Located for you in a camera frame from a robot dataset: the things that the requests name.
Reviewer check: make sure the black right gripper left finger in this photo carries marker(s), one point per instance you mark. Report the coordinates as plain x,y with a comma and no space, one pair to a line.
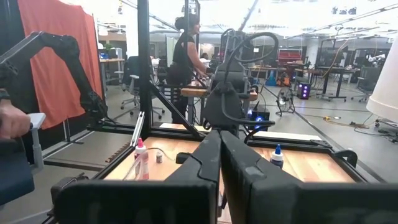
192,186

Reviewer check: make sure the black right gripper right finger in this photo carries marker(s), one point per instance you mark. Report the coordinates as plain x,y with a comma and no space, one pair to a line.
264,193

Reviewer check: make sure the small white-capped dropper bottle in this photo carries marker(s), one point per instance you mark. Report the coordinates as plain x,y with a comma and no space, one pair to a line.
159,157

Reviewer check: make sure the blue food coloring bottle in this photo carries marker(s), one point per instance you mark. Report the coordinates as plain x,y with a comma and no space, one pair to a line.
276,158

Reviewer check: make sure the red food coloring bottle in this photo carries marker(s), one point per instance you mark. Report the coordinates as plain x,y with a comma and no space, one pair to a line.
142,165

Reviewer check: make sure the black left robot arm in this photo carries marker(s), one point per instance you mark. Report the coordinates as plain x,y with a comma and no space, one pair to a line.
227,102

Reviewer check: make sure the wooden workbench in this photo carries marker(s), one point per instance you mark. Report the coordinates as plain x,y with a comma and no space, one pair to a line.
194,91

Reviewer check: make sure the computer tower blue lights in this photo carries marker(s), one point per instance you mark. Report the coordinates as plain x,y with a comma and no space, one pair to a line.
260,115

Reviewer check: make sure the black office chair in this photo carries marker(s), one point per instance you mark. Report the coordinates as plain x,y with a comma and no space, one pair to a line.
134,81

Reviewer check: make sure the black floor fan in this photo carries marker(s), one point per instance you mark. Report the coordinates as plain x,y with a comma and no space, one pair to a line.
285,101

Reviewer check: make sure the person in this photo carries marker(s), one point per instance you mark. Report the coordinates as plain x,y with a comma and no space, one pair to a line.
183,56

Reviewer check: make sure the computer tower purple lights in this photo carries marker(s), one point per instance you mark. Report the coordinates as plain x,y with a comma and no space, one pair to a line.
303,91

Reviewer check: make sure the red tool cabinet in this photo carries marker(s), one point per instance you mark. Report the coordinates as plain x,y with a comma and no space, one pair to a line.
289,56

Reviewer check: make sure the black desk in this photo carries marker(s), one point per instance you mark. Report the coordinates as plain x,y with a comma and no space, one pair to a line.
335,70

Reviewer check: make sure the orange curtain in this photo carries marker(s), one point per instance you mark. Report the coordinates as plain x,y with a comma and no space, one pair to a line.
56,77

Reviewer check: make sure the office chair grey armrest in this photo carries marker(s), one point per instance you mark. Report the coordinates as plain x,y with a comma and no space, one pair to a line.
15,174

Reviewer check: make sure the person's hand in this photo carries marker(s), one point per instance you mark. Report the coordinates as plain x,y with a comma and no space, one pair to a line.
12,123

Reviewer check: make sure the silver metal bracket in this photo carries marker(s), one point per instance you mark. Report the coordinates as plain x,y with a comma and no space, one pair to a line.
137,129

